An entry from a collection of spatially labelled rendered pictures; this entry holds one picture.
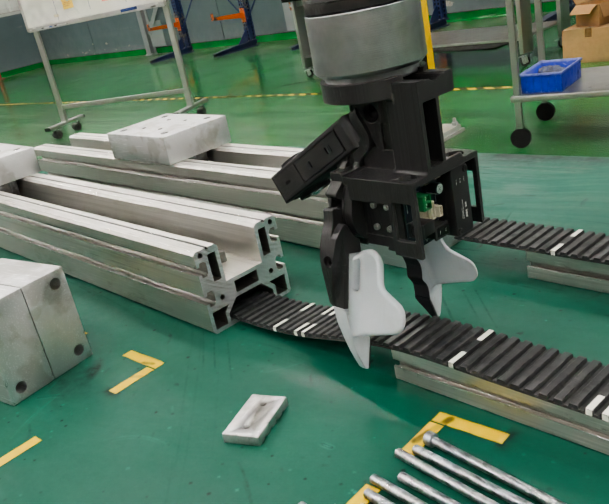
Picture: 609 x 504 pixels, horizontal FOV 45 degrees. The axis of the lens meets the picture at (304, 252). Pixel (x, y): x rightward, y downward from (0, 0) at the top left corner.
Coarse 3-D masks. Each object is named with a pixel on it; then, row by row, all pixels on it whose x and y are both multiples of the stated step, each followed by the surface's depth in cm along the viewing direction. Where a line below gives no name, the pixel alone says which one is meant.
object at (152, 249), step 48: (0, 192) 105; (48, 192) 106; (96, 192) 94; (0, 240) 107; (48, 240) 92; (96, 240) 83; (144, 240) 72; (192, 240) 69; (240, 240) 73; (144, 288) 76; (192, 288) 68; (240, 288) 71; (288, 288) 74
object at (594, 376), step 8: (584, 368) 47; (592, 368) 47; (600, 368) 47; (608, 368) 46; (576, 376) 46; (584, 376) 46; (592, 376) 46; (600, 376) 46; (608, 376) 46; (568, 384) 46; (576, 384) 45; (584, 384) 46; (592, 384) 45; (600, 384) 45; (560, 392) 45; (568, 392) 45; (576, 392) 45; (584, 392) 44; (592, 392) 45; (552, 400) 45; (560, 400) 44; (568, 400) 44; (576, 400) 44; (584, 400) 44; (568, 408) 44; (576, 408) 44
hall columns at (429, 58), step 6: (426, 6) 392; (426, 12) 393; (426, 18) 394; (426, 24) 394; (426, 30) 395; (426, 36) 396; (426, 42) 396; (432, 48) 401; (432, 54) 402; (426, 60) 398; (432, 60) 402; (432, 66) 403; (438, 96) 411
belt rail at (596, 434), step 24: (408, 360) 54; (432, 384) 53; (456, 384) 52; (480, 384) 50; (480, 408) 51; (504, 408) 49; (528, 408) 48; (552, 408) 46; (552, 432) 46; (576, 432) 45; (600, 432) 45
